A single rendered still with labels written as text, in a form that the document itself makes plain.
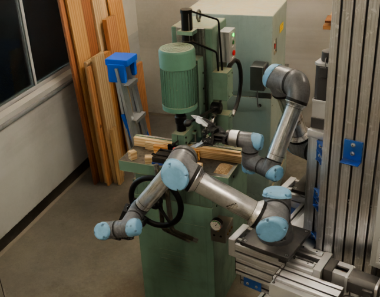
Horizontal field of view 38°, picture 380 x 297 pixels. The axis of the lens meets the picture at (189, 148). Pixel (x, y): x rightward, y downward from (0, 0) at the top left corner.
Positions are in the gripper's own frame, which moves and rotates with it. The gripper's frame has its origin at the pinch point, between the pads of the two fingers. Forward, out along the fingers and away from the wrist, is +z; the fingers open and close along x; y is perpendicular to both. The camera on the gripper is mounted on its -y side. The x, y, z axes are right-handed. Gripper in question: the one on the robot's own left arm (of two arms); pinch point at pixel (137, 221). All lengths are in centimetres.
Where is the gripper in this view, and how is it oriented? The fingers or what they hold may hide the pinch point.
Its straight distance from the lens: 270.5
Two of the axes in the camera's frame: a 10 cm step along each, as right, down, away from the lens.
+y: -1.6, 9.9, 0.0
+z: 3.5, 0.6, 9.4
